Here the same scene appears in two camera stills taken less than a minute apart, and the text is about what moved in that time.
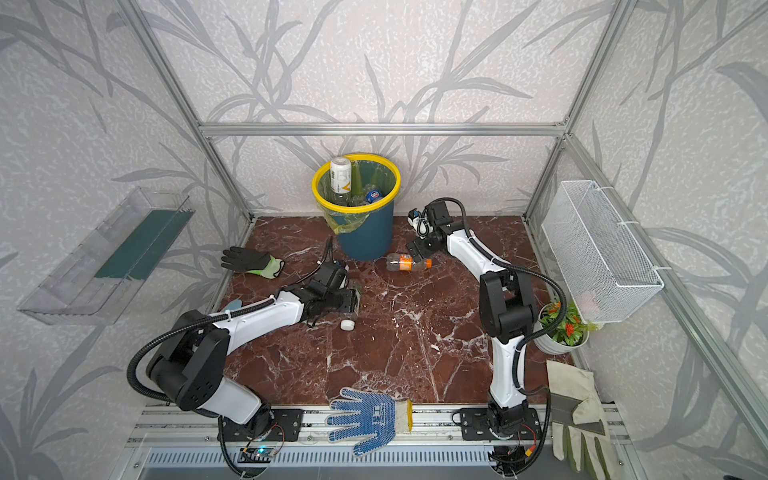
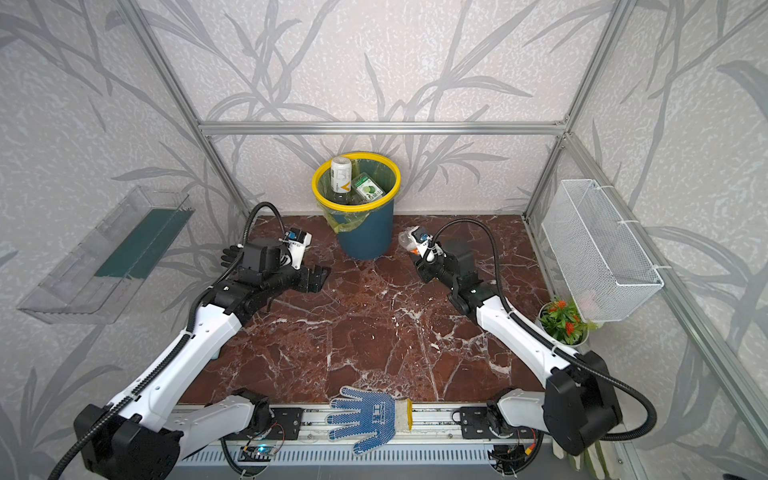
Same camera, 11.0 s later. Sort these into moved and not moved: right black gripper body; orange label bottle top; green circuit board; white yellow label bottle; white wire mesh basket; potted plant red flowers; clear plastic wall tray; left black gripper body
Moved: right black gripper body; orange label bottle top; left black gripper body
Not moved: potted plant red flowers; white wire mesh basket; white yellow label bottle; green circuit board; clear plastic wall tray
